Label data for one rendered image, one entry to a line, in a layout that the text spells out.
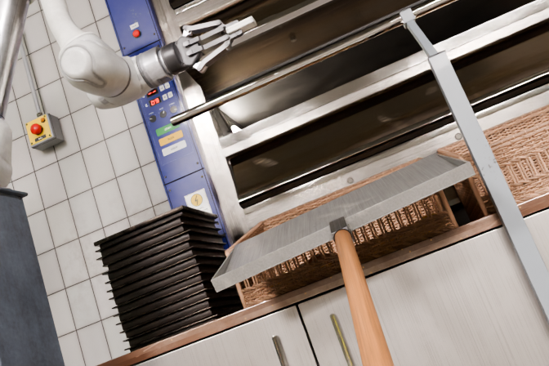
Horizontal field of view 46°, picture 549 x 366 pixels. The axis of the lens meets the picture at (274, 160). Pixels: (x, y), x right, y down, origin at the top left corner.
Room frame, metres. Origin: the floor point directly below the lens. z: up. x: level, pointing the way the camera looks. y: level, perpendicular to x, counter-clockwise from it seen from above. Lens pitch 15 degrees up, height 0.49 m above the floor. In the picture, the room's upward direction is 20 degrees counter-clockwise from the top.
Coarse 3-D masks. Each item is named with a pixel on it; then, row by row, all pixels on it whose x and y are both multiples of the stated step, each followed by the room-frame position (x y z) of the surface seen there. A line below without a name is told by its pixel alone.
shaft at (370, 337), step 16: (336, 240) 1.11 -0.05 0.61; (352, 240) 1.11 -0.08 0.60; (352, 256) 0.98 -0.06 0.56; (352, 272) 0.91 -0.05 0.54; (352, 288) 0.85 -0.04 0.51; (352, 304) 0.80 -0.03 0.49; (368, 304) 0.79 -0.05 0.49; (368, 320) 0.74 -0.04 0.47; (368, 336) 0.70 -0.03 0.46; (384, 336) 0.72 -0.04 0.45; (368, 352) 0.66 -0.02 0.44; (384, 352) 0.66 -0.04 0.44
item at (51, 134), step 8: (32, 120) 2.13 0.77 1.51; (40, 120) 2.12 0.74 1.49; (48, 120) 2.12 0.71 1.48; (56, 120) 2.17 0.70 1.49; (48, 128) 2.12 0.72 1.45; (56, 128) 2.15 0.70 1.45; (32, 136) 2.13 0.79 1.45; (40, 136) 2.12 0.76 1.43; (48, 136) 2.12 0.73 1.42; (56, 136) 2.14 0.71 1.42; (32, 144) 2.13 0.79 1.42; (40, 144) 2.14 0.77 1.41; (48, 144) 2.16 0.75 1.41; (56, 144) 2.19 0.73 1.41
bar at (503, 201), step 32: (448, 0) 1.58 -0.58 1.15; (384, 32) 1.62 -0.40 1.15; (416, 32) 1.53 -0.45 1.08; (288, 64) 1.66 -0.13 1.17; (448, 64) 1.37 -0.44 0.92; (224, 96) 1.69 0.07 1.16; (448, 96) 1.37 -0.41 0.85; (480, 128) 1.37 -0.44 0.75; (480, 160) 1.37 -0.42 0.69; (512, 224) 1.37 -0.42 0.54; (544, 288) 1.37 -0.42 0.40
